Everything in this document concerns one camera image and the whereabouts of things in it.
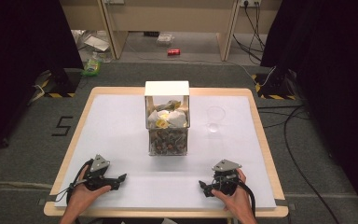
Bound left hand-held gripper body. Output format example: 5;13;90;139
83;154;121;191

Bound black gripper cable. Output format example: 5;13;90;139
236;178;257;218
54;158;95;204

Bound clear plastic bag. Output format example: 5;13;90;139
156;33;175;48

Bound white table sheet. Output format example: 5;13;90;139
54;93;277;210

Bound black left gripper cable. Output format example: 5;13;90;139
54;158;95;204

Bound black stand base striped tape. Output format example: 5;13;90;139
251;70;296;101
42;70;82;99

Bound person's right hand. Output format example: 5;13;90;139
211;168;256;218

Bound black floor cable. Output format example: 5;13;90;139
256;105;343;224

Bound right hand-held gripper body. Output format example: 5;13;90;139
211;159;243;197

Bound pile of dark wrapped packets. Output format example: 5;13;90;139
149;128;188;156

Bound clear box with white lid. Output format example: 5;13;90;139
144;80;191;157

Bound green plastic packet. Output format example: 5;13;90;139
80;59;103;77

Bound person's left hand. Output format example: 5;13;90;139
66;165;112;217

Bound crumpled silver foil wrapping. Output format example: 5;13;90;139
70;29;112;53

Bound white wall socket strip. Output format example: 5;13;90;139
239;0;263;7

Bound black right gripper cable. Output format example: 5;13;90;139
236;178;257;218

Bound beige wooden desk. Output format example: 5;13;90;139
59;0;283;63

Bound clear plastic cup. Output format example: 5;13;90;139
205;105;227;133

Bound black curtain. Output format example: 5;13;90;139
0;0;84;160
259;0;358;216

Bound pile of white tea bags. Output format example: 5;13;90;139
147;100;189;130

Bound black socket cables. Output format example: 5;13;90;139
232;1;267;63

